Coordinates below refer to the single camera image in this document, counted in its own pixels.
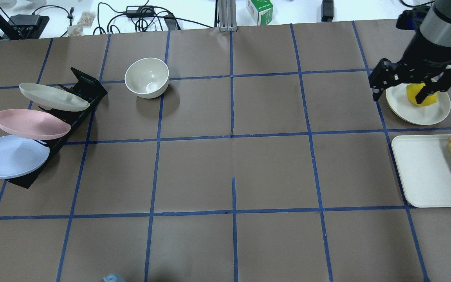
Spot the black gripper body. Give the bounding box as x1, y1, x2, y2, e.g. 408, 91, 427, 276
368, 58, 451, 91

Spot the blue plate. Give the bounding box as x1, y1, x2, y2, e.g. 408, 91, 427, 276
0, 135, 50, 179

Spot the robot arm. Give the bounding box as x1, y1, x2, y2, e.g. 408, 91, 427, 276
368, 0, 451, 104

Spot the white round plate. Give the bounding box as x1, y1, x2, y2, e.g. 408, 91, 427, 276
386, 83, 451, 126

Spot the black plate rack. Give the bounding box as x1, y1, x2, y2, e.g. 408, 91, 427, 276
8, 67, 107, 188

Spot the white plate in rack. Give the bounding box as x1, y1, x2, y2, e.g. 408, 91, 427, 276
18, 83, 90, 112

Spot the pink plate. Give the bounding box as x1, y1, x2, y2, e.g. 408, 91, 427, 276
0, 109, 71, 140

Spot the yellow lemon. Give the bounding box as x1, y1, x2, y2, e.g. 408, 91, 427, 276
406, 82, 438, 107

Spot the white rectangular tray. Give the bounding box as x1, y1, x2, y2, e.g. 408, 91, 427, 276
391, 134, 451, 208

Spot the green white box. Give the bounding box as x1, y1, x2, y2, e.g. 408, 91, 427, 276
246, 0, 274, 25

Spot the white bowl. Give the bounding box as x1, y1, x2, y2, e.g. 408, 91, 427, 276
124, 58, 170, 99

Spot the black power adapter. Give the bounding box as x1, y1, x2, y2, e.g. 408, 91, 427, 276
124, 5, 156, 18

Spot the aluminium frame post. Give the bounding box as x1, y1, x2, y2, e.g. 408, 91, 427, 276
215, 0, 238, 32

